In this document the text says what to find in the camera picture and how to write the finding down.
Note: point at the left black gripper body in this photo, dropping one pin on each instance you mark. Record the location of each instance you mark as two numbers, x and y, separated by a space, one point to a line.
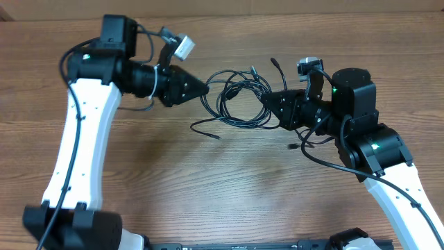
174 76

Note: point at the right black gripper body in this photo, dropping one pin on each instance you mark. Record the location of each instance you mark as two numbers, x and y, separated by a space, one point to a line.
305 114

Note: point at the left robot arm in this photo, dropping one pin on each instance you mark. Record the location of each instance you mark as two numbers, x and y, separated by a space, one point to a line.
97 73

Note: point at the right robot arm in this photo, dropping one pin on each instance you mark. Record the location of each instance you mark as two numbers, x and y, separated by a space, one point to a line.
372 151

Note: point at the cardboard back panel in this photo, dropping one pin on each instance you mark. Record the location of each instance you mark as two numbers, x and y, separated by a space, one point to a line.
47 10

